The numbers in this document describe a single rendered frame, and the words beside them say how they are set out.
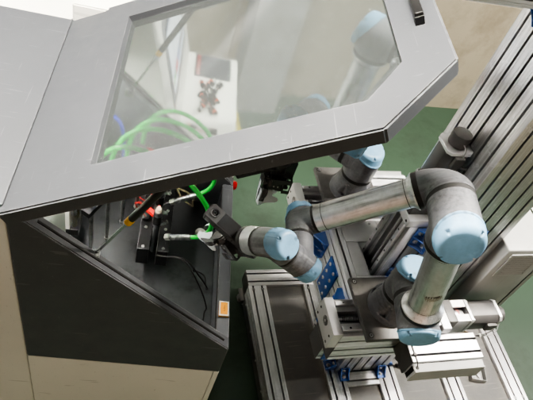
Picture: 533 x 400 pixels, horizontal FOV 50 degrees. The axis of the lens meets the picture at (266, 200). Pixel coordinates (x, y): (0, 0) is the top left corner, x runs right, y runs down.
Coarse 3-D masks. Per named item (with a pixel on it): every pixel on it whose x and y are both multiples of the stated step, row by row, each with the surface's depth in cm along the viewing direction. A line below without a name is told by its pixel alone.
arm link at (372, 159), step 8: (368, 152) 193; (376, 152) 194; (384, 152) 197; (344, 160) 198; (352, 160) 196; (360, 160) 194; (368, 160) 193; (376, 160) 193; (344, 168) 202; (352, 168) 198; (360, 168) 196; (368, 168) 195; (376, 168) 197; (352, 176) 200; (360, 176) 199; (368, 176) 199
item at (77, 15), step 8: (80, 0) 161; (88, 0) 162; (96, 0) 163; (104, 0) 164; (112, 0) 165; (120, 0) 166; (128, 0) 167; (80, 8) 160; (88, 8) 160; (96, 8) 161; (104, 8) 161; (80, 16) 162; (88, 16) 162; (232, 176) 215
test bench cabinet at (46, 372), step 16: (32, 368) 176; (48, 368) 176; (64, 368) 176; (80, 368) 176; (96, 368) 176; (112, 368) 177; (128, 368) 177; (144, 368) 177; (160, 368) 177; (176, 368) 178; (48, 384) 185; (64, 384) 185; (80, 384) 185; (96, 384) 185; (112, 384) 186; (128, 384) 186; (144, 384) 186; (160, 384) 186; (176, 384) 187; (192, 384) 187; (208, 384) 188
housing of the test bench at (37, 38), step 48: (0, 0) 165; (48, 0) 171; (0, 48) 147; (48, 48) 152; (0, 96) 136; (0, 144) 127; (0, 192) 119; (0, 240) 126; (0, 288) 141; (0, 336) 160; (0, 384) 184
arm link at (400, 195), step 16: (416, 176) 137; (432, 176) 134; (448, 176) 131; (464, 176) 132; (368, 192) 142; (384, 192) 140; (400, 192) 138; (416, 192) 136; (288, 208) 153; (304, 208) 150; (320, 208) 146; (336, 208) 144; (352, 208) 143; (368, 208) 141; (384, 208) 140; (400, 208) 140; (416, 208) 139; (288, 224) 149; (304, 224) 147; (320, 224) 146; (336, 224) 145
